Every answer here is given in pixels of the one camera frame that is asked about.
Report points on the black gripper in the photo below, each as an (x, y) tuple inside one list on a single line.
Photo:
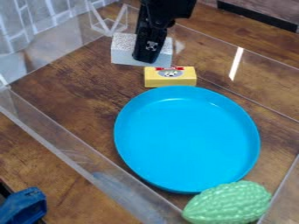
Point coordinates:
[(157, 16)]

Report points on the white speckled foam block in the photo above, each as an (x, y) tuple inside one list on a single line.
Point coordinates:
[(123, 46)]

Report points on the yellow rectangular box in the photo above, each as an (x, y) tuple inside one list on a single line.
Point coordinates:
[(174, 76)]

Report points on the blue round tray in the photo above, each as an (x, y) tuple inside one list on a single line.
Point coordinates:
[(186, 138)]

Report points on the white patterned cloth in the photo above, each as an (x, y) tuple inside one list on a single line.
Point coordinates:
[(27, 17)]

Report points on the green bumpy gourd toy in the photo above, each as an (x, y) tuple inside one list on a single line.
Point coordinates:
[(236, 203)]

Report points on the clear acrylic enclosure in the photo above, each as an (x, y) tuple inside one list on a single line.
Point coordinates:
[(59, 111)]

